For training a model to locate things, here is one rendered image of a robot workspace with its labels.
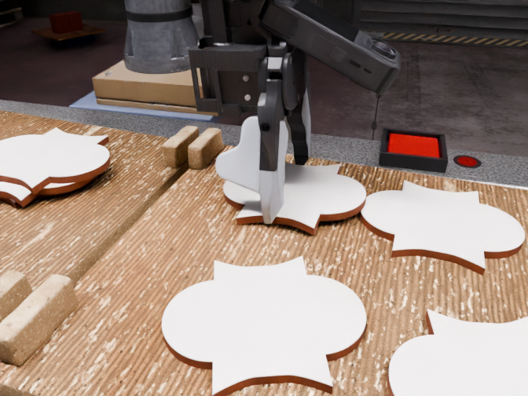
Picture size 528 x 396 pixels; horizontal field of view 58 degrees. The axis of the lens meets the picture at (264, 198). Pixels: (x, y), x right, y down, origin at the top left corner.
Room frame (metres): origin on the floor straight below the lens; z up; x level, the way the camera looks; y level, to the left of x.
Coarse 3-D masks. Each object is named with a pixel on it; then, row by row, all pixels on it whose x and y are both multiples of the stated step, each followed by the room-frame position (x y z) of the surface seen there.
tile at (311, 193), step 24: (288, 168) 0.43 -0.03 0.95; (312, 168) 0.43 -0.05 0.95; (336, 168) 0.42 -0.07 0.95; (240, 192) 0.39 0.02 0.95; (288, 192) 0.38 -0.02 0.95; (312, 192) 0.38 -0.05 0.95; (336, 192) 0.38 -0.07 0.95; (360, 192) 0.37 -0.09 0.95; (240, 216) 0.34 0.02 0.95; (288, 216) 0.34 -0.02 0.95; (312, 216) 0.34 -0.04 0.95; (336, 216) 0.34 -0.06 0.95
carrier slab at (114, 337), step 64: (192, 192) 0.40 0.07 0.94; (512, 192) 0.40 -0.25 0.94; (128, 256) 0.30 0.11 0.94; (192, 256) 0.30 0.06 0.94; (256, 256) 0.30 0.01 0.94; (320, 256) 0.30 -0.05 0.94; (384, 256) 0.30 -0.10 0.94; (512, 256) 0.30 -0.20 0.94; (64, 320) 0.23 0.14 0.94; (128, 320) 0.23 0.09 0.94; (384, 320) 0.23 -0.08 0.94; (512, 320) 0.23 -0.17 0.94; (0, 384) 0.18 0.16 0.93; (64, 384) 0.18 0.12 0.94; (128, 384) 0.18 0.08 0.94; (192, 384) 0.18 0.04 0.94; (384, 384) 0.18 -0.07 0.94
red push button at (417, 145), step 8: (392, 136) 0.55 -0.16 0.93; (400, 136) 0.55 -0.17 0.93; (408, 136) 0.55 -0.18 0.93; (416, 136) 0.55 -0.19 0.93; (392, 144) 0.53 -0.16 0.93; (400, 144) 0.53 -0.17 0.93; (408, 144) 0.53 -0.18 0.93; (416, 144) 0.53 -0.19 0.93; (424, 144) 0.53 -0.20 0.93; (432, 144) 0.53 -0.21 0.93; (400, 152) 0.50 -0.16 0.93; (408, 152) 0.50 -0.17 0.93; (416, 152) 0.50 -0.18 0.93; (424, 152) 0.50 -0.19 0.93; (432, 152) 0.50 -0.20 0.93
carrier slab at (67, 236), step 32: (0, 128) 0.56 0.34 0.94; (32, 128) 0.56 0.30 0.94; (64, 128) 0.56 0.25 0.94; (96, 128) 0.56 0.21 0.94; (128, 160) 0.47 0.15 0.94; (160, 160) 0.47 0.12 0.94; (96, 192) 0.40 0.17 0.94; (128, 192) 0.40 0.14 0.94; (160, 192) 0.41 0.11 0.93; (0, 224) 0.35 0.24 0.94; (32, 224) 0.35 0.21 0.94; (64, 224) 0.35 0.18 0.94; (96, 224) 0.35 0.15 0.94; (128, 224) 0.36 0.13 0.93; (0, 256) 0.30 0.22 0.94; (32, 256) 0.30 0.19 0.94; (64, 256) 0.30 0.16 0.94; (96, 256) 0.31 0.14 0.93; (32, 288) 0.26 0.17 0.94
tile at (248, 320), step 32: (192, 288) 0.25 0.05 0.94; (224, 288) 0.25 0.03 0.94; (256, 288) 0.25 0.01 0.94; (288, 288) 0.25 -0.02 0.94; (320, 288) 0.25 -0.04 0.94; (192, 320) 0.22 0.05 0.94; (224, 320) 0.22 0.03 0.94; (256, 320) 0.22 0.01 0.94; (288, 320) 0.22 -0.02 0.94; (320, 320) 0.22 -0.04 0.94; (352, 320) 0.22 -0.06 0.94; (192, 352) 0.20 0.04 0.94; (224, 352) 0.20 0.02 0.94; (256, 352) 0.20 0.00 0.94; (288, 352) 0.20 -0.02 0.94; (320, 352) 0.20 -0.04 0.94; (224, 384) 0.17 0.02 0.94; (256, 384) 0.18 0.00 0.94; (320, 384) 0.18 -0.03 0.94
